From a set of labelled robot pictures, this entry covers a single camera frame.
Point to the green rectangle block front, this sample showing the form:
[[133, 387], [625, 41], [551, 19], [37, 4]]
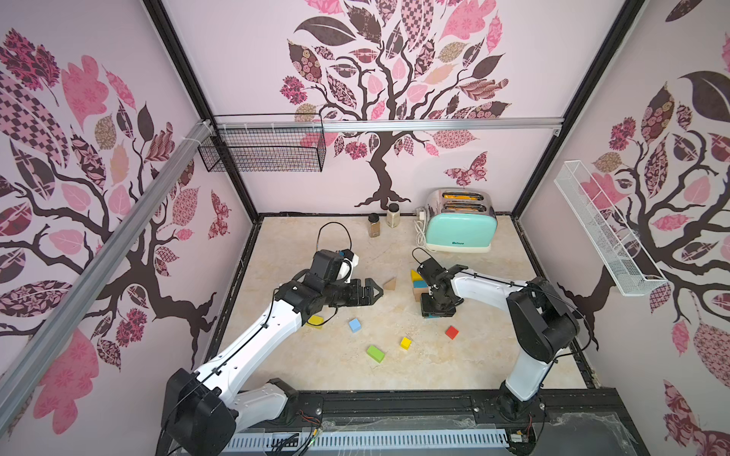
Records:
[[376, 354]]

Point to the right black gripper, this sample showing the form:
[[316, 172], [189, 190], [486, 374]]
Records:
[[435, 299]]

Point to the yellow rectangle block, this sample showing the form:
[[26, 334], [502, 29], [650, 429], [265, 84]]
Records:
[[315, 321]]

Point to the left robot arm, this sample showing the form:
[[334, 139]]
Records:
[[203, 409]]

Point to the red cube block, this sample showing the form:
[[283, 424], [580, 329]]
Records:
[[452, 332]]

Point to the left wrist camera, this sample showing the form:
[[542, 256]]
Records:
[[331, 266]]

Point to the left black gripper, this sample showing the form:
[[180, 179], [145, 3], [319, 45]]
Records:
[[354, 297]]

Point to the aluminium frame bar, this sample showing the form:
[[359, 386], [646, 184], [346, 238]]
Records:
[[27, 370], [550, 123]]

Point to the small yellow cube block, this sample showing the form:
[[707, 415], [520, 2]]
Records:
[[405, 343]]

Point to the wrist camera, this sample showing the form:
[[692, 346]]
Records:
[[430, 270], [331, 266]]

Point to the white slotted cable duct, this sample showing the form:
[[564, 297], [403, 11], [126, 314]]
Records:
[[432, 439]]

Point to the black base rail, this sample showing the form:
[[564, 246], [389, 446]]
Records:
[[559, 422]]

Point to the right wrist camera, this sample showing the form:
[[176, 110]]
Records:
[[430, 270]]

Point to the aluminium frame bar left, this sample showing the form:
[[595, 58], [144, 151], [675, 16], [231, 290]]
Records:
[[27, 370]]

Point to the aluminium frame bar rear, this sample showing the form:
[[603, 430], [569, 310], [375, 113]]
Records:
[[550, 123]]

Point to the mint green toaster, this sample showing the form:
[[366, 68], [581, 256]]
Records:
[[460, 221]]

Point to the black wire basket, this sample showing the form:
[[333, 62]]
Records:
[[267, 142]]

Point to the white wire shelf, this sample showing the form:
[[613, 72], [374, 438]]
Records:
[[593, 199]]

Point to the brown spice jar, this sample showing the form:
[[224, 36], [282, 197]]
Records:
[[374, 225]]

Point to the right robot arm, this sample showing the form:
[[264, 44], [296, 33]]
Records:
[[542, 322]]

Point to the pale spice jar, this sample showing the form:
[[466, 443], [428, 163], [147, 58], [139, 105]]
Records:
[[393, 215]]

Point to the light blue cube block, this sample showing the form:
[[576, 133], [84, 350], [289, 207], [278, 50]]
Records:
[[355, 325]]

